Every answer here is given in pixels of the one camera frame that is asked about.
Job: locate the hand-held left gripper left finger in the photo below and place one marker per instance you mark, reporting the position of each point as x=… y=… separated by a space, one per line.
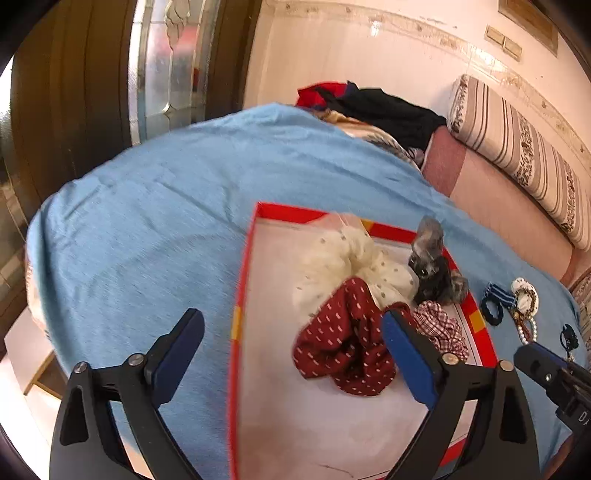
x=178 y=350

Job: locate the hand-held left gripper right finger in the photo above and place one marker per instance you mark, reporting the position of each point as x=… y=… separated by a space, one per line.
x=408 y=360

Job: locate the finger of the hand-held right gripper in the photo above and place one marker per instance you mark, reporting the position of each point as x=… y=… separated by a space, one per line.
x=533 y=367
x=551 y=357

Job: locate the dark red dotted scrunchie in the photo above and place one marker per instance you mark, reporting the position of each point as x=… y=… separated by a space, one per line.
x=341 y=341

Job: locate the red cardboard box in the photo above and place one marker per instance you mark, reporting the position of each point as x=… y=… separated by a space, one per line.
x=286 y=369

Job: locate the black hair clip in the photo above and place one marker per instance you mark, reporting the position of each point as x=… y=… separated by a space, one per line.
x=570 y=337

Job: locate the red checkered scrunchie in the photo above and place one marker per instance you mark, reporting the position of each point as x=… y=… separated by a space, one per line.
x=438 y=327

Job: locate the striped floral seat cushion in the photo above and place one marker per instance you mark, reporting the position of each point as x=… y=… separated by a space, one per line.
x=584 y=295

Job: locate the grey furry scrunchie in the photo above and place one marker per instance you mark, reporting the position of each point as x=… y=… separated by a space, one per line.
x=434 y=277

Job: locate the light blue blanket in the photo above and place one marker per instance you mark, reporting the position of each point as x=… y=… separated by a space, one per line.
x=138 y=254

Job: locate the white dotted scrunchie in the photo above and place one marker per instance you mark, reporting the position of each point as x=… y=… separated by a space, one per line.
x=341 y=263

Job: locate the wooden stool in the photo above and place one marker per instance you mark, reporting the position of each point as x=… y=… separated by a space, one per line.
x=41 y=369

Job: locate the pink quilted sofa cushion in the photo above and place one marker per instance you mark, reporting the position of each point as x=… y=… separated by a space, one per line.
x=498 y=207

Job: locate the grey checked cloth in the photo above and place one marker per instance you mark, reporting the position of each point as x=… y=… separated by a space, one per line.
x=415 y=157

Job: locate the striped floral bolster pillow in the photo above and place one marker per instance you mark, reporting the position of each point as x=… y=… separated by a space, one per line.
x=508 y=134

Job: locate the cream patterned cloth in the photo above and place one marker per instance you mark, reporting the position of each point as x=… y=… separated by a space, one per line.
x=360 y=131

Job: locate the black clothes pile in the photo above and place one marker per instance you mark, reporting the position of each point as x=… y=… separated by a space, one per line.
x=392 y=115

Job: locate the brown wooden wardrobe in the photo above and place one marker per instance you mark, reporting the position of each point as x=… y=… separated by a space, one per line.
x=78 y=92

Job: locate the red cloth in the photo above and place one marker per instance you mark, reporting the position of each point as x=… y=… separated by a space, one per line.
x=314 y=97

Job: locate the wardrobe mirror panel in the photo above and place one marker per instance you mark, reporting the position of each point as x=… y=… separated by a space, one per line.
x=166 y=60

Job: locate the beige wall switch plate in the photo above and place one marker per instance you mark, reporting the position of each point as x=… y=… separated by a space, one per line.
x=513 y=48
x=494 y=35

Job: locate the wooden wall frame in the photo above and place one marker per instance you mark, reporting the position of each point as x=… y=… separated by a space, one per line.
x=531 y=23

